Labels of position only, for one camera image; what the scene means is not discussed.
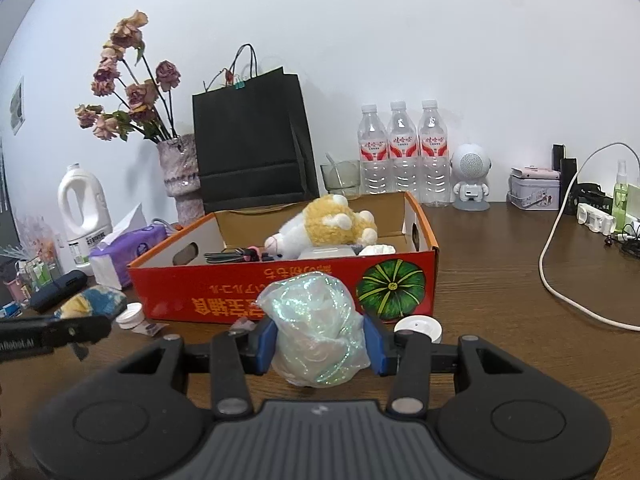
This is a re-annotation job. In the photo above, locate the dried flower bouquet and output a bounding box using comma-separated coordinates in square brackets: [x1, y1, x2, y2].
[75, 10, 181, 144]

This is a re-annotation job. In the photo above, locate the clear desk organizer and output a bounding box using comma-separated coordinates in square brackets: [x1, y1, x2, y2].
[0, 214, 64, 319]

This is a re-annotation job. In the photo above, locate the glass cup with spoon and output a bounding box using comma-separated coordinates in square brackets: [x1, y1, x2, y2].
[320, 152, 362, 199]

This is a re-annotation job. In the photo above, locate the black upright box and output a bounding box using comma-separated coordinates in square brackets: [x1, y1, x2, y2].
[552, 144, 579, 216]

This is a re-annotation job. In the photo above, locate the green spray bottle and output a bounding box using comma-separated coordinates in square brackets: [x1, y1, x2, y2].
[612, 160, 630, 234]

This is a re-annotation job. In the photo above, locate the black paper bag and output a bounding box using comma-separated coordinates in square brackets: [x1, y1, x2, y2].
[192, 44, 321, 215]

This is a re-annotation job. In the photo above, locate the white power strip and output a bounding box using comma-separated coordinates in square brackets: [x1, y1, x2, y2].
[576, 202, 619, 234]

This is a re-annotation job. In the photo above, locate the black earphone cable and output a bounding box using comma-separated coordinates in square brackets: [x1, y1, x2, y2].
[604, 222, 640, 257]

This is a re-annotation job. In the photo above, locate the white round lid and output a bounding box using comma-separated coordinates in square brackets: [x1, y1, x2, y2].
[393, 316, 444, 345]

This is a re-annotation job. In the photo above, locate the red cardboard box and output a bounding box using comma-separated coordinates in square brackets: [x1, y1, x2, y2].
[126, 191, 440, 323]

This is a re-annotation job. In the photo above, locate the white bottle cap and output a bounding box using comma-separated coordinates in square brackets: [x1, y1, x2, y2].
[116, 303, 147, 330]

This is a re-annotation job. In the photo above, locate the small black pouch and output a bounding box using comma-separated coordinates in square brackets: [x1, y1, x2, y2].
[575, 183, 614, 207]

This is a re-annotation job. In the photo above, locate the mottled purple vase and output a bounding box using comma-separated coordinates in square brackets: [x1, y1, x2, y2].
[158, 133, 204, 227]

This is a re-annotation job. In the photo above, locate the white cable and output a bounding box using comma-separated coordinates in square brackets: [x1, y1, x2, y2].
[539, 142, 640, 332]

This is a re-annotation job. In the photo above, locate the white robot speaker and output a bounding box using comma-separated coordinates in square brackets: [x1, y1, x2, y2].
[449, 142, 494, 212]

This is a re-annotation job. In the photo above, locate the iridescent plastic bag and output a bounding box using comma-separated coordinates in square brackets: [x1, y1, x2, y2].
[260, 270, 372, 389]

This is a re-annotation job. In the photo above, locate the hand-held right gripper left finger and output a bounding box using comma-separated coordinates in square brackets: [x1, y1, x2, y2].
[117, 319, 276, 420]

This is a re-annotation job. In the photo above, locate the dark glasses case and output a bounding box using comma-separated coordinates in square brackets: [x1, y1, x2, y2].
[29, 270, 89, 314]

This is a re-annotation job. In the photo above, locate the grey tin box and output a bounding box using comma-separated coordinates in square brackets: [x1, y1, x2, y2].
[508, 174, 562, 209]

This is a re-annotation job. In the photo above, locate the translucent plastic storage box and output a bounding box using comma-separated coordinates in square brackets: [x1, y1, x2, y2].
[299, 245, 361, 261]

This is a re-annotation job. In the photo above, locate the dark strap bundle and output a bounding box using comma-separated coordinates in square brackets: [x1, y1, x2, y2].
[204, 246, 264, 265]

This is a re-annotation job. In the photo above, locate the pink case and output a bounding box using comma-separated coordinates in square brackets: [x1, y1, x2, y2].
[510, 165, 561, 180]

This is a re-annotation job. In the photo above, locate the blue yellow fluffy toy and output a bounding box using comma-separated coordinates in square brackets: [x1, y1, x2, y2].
[54, 285, 129, 320]

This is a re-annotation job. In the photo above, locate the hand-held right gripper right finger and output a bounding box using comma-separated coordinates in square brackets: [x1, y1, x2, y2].
[364, 314, 523, 419]

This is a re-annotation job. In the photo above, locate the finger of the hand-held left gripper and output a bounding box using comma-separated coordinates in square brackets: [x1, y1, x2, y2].
[47, 315, 112, 362]

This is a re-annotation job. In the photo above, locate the white detergent jug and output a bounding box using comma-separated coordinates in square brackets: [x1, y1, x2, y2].
[57, 163, 114, 277]

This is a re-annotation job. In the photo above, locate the wall poster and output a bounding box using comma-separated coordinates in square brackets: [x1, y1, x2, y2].
[10, 76, 26, 136]

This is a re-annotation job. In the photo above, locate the purple tissue pack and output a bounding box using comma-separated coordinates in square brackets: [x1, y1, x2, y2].
[89, 203, 169, 291]

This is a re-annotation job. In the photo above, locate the yellow white plush toy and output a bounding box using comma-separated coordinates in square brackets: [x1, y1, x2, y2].
[264, 194, 379, 261]

